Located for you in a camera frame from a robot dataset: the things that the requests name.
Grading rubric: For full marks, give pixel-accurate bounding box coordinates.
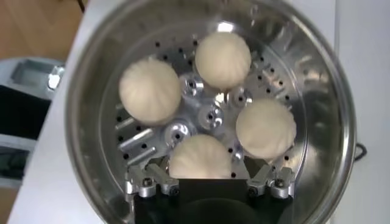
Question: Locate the steel steamer basket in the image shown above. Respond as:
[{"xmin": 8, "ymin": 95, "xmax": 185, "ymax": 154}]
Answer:
[{"xmin": 65, "ymin": 0, "xmax": 357, "ymax": 224}]

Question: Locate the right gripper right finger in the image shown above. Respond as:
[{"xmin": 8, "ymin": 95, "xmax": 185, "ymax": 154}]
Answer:
[{"xmin": 243, "ymin": 156, "xmax": 296, "ymax": 199}]

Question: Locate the white steamed baozi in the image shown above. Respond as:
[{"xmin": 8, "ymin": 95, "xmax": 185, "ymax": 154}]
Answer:
[
  {"xmin": 235, "ymin": 97, "xmax": 297, "ymax": 162},
  {"xmin": 168, "ymin": 133, "xmax": 233, "ymax": 180},
  {"xmin": 118, "ymin": 57, "xmax": 183, "ymax": 127},
  {"xmin": 194, "ymin": 31, "xmax": 253, "ymax": 91}
]

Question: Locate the white black robot torso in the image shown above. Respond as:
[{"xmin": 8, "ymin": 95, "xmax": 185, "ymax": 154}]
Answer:
[{"xmin": 0, "ymin": 57, "xmax": 66, "ymax": 189}]

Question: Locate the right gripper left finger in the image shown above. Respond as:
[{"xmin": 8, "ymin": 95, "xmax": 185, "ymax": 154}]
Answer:
[{"xmin": 124, "ymin": 163, "xmax": 180, "ymax": 198}]

